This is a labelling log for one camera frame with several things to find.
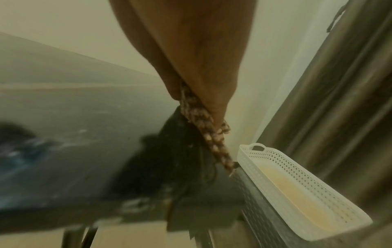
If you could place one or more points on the person's right hand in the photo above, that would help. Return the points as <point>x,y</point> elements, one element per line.
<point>190,43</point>

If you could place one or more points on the brown checkered cloth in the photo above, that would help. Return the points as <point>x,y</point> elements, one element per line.
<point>214,140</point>

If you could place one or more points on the black marble table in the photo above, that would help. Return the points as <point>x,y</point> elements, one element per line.
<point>76,145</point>

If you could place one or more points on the white perforated plastic basket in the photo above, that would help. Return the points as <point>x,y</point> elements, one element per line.
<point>294,193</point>

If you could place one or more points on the dark plastic stool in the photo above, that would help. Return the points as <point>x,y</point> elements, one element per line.
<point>263,218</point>

